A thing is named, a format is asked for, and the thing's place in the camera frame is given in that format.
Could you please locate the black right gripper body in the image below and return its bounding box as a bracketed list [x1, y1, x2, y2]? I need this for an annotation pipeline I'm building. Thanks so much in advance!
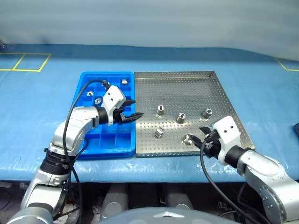
[202, 130, 221, 160]

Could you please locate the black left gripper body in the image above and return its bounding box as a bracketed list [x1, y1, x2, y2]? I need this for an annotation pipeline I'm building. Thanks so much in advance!
[113, 106, 128, 125]

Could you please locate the blue compartment tray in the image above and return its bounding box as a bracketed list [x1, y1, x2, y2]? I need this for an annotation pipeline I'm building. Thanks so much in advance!
[75, 71, 137, 160]

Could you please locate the perforated metal tray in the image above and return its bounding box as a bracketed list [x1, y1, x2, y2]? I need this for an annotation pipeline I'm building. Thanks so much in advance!
[134, 70, 256, 158]

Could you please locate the grey rounded robot leg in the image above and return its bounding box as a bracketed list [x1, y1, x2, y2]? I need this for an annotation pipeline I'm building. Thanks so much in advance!
[167, 186, 194, 210]
[101, 184, 129, 220]

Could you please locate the grey rounded robot torso cover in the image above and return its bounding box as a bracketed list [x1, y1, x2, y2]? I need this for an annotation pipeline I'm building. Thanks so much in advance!
[98, 207, 241, 224]

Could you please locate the blue plastic table cover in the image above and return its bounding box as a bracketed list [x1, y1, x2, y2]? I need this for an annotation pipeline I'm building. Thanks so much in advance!
[0, 43, 299, 184]

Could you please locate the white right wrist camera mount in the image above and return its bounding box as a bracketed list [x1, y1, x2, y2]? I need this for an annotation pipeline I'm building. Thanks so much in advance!
[210, 116, 242, 166]

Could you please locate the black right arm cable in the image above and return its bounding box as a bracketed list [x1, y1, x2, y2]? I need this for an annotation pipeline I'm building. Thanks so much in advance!
[200, 142, 273, 224]

